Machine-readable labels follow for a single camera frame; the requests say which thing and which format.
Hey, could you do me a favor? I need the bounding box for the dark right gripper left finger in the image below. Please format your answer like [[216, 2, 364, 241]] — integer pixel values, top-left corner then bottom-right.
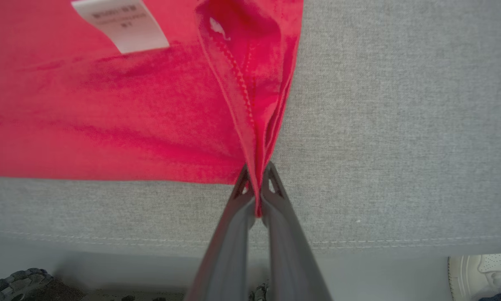
[[184, 163, 258, 301]]

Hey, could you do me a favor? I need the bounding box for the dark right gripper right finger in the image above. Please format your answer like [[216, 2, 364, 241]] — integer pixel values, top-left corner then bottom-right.
[[260, 161, 333, 301]]

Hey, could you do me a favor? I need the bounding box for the grey fabric sofa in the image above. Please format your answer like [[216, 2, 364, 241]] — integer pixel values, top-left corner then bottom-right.
[[0, 0, 501, 258]]

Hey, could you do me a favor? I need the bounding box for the red and white basketball jersey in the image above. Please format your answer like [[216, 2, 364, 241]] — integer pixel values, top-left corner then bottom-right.
[[0, 0, 304, 218]]

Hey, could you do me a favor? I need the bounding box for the white sneaker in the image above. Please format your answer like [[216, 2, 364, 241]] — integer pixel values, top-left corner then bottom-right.
[[448, 253, 501, 301]]

